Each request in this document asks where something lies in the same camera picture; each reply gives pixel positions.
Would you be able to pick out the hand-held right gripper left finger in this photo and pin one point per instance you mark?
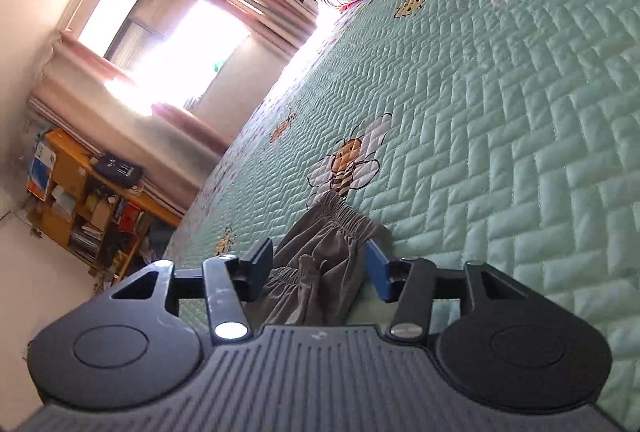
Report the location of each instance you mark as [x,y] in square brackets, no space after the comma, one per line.
[260,269]

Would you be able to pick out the dark blue bag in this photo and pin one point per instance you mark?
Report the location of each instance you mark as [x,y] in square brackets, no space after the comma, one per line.
[117,170]

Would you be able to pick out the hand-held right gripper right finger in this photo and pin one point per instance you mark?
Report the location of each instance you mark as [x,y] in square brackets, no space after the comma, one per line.
[380,272]

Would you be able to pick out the grey pants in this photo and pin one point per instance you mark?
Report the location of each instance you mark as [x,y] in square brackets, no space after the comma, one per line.
[325,272]

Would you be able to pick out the blue white cardboard box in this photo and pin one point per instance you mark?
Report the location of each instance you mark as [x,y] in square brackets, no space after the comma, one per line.
[42,167]

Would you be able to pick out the wooden bookshelf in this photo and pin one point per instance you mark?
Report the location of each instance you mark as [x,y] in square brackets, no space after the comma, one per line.
[70,162]

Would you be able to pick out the teal cloth bag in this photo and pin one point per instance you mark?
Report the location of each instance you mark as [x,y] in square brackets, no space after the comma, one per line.
[160,237]

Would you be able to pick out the green bee-print quilted bedspread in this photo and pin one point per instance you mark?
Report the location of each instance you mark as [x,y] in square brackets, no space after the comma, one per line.
[500,112]

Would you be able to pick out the bright window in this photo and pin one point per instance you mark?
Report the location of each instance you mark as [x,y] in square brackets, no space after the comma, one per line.
[190,52]

